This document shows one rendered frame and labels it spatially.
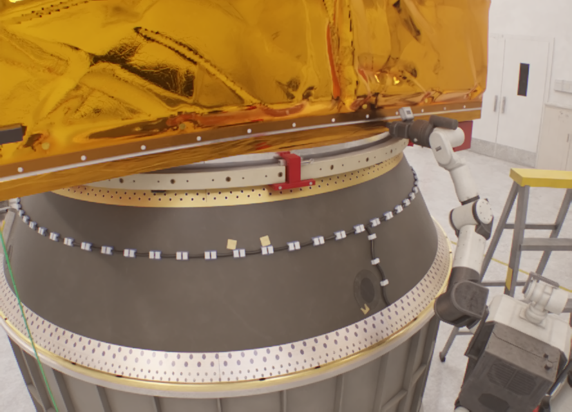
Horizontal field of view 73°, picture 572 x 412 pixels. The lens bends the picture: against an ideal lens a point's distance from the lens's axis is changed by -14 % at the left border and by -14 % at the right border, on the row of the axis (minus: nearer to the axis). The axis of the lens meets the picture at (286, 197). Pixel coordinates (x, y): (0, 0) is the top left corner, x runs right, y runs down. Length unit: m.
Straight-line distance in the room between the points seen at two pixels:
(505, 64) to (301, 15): 7.88
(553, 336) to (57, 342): 1.47
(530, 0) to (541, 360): 8.10
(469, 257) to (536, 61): 7.57
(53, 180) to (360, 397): 1.19
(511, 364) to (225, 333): 0.77
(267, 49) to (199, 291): 0.69
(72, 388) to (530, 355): 1.40
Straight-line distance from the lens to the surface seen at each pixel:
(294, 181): 1.26
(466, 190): 1.42
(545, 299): 1.27
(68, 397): 1.68
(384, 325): 1.47
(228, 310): 1.28
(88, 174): 1.11
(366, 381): 1.57
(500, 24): 9.15
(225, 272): 1.27
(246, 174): 1.23
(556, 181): 2.22
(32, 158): 1.09
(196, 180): 1.23
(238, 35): 1.16
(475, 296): 1.30
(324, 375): 1.33
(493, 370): 1.21
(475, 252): 1.36
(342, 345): 1.37
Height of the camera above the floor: 2.06
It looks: 20 degrees down
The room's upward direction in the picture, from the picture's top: straight up
